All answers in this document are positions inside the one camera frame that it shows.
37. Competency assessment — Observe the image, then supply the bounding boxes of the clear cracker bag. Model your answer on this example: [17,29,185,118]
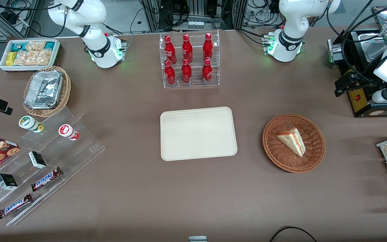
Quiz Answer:
[14,50,35,66]
[32,50,52,66]
[25,41,46,52]

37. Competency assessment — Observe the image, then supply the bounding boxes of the small black box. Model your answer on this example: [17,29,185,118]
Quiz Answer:
[28,151,47,169]
[0,173,18,191]

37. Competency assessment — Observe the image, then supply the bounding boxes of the beige rectangular tray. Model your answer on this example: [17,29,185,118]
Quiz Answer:
[160,107,238,162]

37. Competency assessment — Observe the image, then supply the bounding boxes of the black lever handle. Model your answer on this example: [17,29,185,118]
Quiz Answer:
[335,71,371,98]

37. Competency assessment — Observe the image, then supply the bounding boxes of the silver foil packets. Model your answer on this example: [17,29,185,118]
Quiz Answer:
[24,70,63,109]

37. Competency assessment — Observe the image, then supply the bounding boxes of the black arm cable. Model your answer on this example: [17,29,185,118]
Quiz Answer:
[326,0,383,83]

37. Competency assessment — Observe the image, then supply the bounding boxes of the black countertop grill appliance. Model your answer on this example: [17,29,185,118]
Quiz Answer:
[327,28,387,118]

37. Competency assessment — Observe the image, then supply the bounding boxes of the equipment rack with cables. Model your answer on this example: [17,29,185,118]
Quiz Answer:
[139,0,248,31]

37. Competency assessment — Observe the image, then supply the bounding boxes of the black table cable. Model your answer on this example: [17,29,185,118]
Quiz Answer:
[269,226,318,242]

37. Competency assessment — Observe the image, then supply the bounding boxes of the green lid yogurt cup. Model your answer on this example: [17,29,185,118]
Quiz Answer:
[18,115,45,133]

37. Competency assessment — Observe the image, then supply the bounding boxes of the wrapped triangle sandwich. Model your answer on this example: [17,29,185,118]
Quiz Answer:
[276,127,306,158]

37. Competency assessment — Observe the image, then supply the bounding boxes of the round brown wicker basket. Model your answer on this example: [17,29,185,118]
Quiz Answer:
[262,113,326,174]

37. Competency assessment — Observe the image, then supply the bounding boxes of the white snack bin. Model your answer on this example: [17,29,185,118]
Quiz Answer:
[0,39,61,72]

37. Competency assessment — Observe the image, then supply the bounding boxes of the Snickers chocolate bar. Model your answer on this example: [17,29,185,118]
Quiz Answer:
[0,193,33,219]
[31,167,63,192]

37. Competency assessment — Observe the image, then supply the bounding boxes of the oval wicker basket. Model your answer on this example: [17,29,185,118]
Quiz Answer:
[23,66,72,118]

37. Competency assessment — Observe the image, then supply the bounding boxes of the red lid yogurt cup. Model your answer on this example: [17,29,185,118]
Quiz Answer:
[58,124,80,141]

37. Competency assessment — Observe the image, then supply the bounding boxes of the clear acrylic bottle rack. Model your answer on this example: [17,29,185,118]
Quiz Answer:
[159,30,220,89]

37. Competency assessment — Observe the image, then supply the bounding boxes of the clear acrylic stepped shelf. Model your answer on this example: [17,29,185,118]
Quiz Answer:
[0,106,106,227]

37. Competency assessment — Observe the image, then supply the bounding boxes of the red cola bottle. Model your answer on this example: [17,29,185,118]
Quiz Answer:
[164,59,176,85]
[181,58,192,84]
[164,35,177,65]
[182,33,194,64]
[203,32,214,62]
[202,58,213,83]

